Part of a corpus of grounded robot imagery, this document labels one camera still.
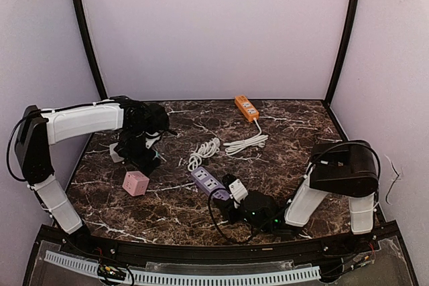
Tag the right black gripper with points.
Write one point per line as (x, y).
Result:
(226, 197)

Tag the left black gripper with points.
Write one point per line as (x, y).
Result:
(135, 151)

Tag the pink cube adapter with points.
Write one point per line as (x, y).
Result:
(135, 183)

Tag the purple power strip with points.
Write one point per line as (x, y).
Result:
(208, 183)

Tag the white cube adapter with sticker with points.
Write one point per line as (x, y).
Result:
(114, 155)

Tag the orange power strip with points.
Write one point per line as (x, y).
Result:
(245, 106)

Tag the teal plug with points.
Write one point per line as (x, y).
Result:
(159, 156)

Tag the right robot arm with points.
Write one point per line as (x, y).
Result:
(350, 168)

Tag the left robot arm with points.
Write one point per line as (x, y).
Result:
(141, 126)

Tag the white slotted cable duct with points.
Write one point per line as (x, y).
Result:
(275, 273)

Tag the black front rail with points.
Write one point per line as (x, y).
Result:
(318, 250)

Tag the left black frame post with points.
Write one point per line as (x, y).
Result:
(88, 48)

